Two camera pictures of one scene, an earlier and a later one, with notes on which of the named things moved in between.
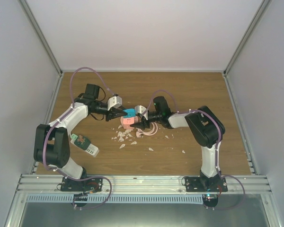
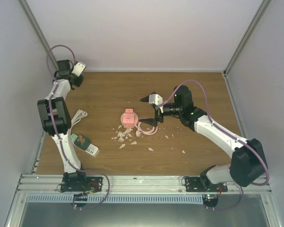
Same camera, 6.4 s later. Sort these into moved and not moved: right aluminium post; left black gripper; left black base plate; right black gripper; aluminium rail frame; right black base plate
Moved: left black gripper; right black gripper
Not moved: aluminium rail frame; right aluminium post; left black base plate; right black base plate
